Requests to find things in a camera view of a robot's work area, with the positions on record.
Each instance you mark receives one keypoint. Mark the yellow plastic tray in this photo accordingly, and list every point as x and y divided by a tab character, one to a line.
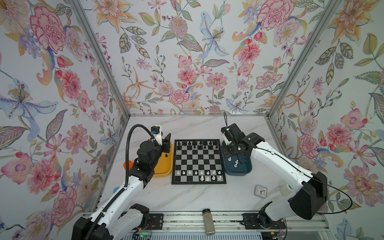
165	164

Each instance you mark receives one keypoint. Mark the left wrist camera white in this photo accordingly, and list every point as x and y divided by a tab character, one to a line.
157	134

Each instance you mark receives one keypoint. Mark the blue tape roll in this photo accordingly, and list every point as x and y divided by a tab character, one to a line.
116	189

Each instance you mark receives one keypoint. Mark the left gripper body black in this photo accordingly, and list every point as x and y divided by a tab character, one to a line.
157	151

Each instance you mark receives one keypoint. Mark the small white alarm clock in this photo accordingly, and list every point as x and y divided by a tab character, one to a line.
261	191

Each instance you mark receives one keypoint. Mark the glass spice jar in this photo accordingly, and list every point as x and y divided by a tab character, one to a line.
208	222

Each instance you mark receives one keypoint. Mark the white bottle green cap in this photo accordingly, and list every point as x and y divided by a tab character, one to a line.
286	190

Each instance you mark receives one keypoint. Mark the black chess pieces row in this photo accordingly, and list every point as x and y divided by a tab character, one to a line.
196	145

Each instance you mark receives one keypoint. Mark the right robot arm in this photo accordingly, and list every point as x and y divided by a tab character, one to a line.
307	191

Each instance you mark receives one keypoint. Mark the black white chess board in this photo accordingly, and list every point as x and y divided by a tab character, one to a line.
198	160

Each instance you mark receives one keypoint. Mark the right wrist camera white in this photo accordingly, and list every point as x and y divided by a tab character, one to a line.
226	140

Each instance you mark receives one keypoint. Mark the white chess pieces row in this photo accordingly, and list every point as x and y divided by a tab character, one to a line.
190	176

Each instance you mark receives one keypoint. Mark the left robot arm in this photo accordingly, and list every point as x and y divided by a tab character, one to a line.
116	218

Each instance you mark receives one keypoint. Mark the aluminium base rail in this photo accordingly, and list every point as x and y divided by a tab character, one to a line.
227	221

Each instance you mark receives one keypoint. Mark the teal plastic tray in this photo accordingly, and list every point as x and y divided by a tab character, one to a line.
244	166

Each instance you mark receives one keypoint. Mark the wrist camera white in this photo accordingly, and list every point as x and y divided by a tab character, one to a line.
157	134
226	140

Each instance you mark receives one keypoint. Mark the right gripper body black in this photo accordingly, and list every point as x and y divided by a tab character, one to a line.
233	147

